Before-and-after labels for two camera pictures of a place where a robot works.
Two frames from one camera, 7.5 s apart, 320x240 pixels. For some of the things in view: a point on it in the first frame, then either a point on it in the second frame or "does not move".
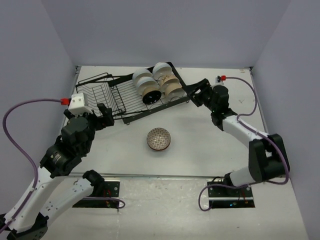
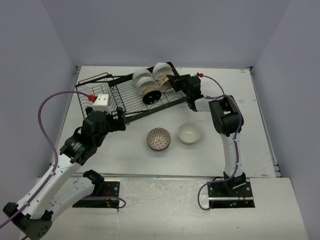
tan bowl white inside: [174, 91] to [188, 132]
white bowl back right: [161, 68] does not move
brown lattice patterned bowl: [158, 139] does not move
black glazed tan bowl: [151, 94] does not move
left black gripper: [107, 118] to [116, 124]
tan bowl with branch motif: [167, 79] does not move
